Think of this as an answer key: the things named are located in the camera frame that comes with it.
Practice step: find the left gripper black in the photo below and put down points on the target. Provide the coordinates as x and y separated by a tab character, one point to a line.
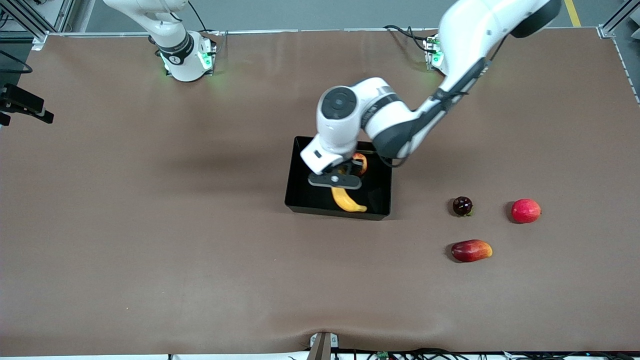
351	165

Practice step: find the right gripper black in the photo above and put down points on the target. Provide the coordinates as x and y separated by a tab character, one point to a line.
10	92

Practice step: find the small red yellow apple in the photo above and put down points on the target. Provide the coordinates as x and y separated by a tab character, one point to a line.
361	162

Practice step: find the yellow banana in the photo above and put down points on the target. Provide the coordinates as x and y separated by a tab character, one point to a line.
345	200

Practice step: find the black plastic box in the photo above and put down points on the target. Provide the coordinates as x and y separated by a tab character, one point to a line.
305	195

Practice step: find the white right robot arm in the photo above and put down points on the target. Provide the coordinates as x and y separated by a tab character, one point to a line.
176	47

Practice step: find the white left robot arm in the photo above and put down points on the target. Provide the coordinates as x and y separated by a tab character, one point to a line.
450	45

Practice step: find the dark purple mangosteen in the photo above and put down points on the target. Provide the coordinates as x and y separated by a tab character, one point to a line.
462	206

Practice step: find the red yellow mango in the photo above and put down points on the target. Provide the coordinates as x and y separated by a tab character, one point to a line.
471	250

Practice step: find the round red peach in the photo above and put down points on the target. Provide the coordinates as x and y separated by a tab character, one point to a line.
526	210

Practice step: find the small green circuit board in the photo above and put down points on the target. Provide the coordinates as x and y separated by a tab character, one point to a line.
383	355

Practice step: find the grey table clamp bracket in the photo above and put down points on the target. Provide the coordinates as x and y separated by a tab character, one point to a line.
322	345

